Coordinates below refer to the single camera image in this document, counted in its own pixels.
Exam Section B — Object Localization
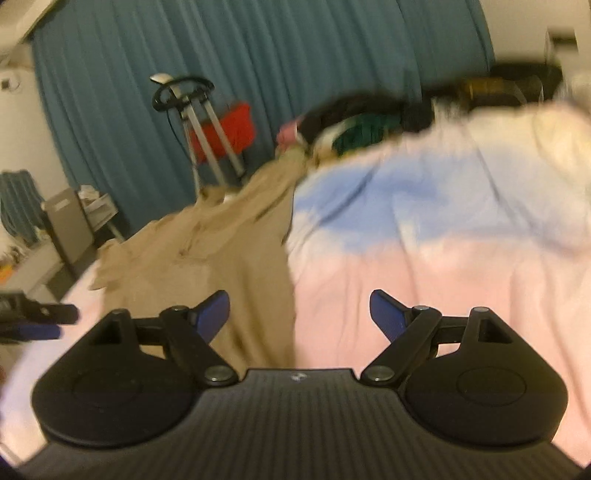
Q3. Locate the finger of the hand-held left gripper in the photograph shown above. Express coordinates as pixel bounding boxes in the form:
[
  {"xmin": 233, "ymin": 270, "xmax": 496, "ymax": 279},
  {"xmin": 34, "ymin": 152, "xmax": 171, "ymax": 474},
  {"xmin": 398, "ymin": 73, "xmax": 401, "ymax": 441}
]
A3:
[
  {"xmin": 0, "ymin": 290, "xmax": 80, "ymax": 325},
  {"xmin": 0, "ymin": 323, "xmax": 62, "ymax": 343}
]

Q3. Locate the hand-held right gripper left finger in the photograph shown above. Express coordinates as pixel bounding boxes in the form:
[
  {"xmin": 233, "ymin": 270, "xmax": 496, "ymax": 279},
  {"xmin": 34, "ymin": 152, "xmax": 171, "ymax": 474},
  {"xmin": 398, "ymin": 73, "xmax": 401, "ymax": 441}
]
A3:
[{"xmin": 90, "ymin": 290, "xmax": 239, "ymax": 387}]

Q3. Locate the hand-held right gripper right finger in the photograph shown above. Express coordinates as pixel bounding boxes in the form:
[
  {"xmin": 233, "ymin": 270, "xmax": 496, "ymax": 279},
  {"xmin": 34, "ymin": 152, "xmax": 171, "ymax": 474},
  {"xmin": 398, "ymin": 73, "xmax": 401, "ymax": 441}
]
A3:
[{"xmin": 360, "ymin": 289, "xmax": 513, "ymax": 387}]

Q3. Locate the red laundry basket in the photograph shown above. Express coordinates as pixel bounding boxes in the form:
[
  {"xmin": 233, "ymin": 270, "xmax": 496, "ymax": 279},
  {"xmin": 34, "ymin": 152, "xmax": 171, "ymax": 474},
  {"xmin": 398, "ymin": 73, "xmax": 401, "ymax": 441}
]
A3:
[{"xmin": 189, "ymin": 102, "xmax": 256, "ymax": 162}]

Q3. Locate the green garment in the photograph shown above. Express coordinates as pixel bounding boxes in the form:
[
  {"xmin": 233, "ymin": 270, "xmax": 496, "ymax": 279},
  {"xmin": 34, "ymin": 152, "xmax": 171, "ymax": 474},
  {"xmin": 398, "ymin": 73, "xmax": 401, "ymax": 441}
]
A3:
[{"xmin": 332, "ymin": 115, "xmax": 402, "ymax": 155}]

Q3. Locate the blue curtain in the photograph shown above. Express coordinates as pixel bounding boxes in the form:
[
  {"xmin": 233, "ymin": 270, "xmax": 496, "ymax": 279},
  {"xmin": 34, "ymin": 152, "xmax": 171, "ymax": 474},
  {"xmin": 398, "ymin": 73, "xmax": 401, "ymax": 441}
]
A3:
[{"xmin": 30, "ymin": 0, "xmax": 497, "ymax": 204}]

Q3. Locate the pastel tie-dye duvet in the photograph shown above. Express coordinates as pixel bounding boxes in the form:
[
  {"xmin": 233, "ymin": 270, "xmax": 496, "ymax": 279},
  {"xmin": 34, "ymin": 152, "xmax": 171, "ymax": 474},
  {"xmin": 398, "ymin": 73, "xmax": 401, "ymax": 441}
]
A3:
[{"xmin": 0, "ymin": 99, "xmax": 591, "ymax": 464}]

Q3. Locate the grey chair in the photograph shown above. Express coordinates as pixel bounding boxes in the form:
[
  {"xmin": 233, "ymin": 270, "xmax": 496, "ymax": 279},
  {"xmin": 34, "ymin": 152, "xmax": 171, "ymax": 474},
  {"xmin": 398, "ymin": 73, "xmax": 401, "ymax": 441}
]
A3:
[{"xmin": 41, "ymin": 187, "xmax": 99, "ymax": 283}]

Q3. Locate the garment steamer stand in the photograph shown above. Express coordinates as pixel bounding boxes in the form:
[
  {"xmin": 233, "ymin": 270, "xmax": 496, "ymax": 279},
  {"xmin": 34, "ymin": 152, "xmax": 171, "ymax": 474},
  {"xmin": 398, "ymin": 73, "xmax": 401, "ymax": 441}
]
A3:
[{"xmin": 150, "ymin": 73, "xmax": 247, "ymax": 195}]

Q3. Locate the pink garment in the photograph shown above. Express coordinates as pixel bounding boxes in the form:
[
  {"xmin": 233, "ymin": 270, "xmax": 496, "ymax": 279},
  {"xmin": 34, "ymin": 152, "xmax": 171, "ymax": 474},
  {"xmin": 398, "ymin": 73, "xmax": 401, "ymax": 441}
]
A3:
[{"xmin": 277, "ymin": 121, "xmax": 304, "ymax": 147}]

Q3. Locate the white desk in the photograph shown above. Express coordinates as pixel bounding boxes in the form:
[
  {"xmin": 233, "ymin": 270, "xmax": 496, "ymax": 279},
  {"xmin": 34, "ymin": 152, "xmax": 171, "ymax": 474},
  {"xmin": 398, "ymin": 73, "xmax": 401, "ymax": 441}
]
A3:
[{"xmin": 0, "ymin": 191, "xmax": 125, "ymax": 305}]

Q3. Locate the black sofa chair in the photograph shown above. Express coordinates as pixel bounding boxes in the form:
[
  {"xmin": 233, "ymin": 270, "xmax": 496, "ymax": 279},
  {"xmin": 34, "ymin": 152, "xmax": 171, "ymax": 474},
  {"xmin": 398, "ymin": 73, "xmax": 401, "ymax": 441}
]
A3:
[{"xmin": 429, "ymin": 62, "xmax": 564, "ymax": 109}]

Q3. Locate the blue-grey hanging garment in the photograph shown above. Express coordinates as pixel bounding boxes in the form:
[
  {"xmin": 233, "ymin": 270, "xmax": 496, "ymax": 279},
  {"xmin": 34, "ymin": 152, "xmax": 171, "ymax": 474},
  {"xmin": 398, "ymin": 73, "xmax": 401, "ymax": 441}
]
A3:
[{"xmin": 0, "ymin": 170, "xmax": 44, "ymax": 245}]

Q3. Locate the beige printed t-shirt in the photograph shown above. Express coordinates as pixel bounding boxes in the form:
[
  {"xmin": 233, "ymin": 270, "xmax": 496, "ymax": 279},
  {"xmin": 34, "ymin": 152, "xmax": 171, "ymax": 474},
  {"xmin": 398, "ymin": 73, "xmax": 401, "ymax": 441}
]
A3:
[{"xmin": 88, "ymin": 148, "xmax": 308, "ymax": 370}]

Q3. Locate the cardboard box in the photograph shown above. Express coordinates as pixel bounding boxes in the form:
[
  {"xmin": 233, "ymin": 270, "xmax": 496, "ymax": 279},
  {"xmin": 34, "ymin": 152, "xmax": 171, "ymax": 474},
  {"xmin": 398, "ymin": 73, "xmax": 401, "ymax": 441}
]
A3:
[{"xmin": 457, "ymin": 78, "xmax": 509, "ymax": 97}]

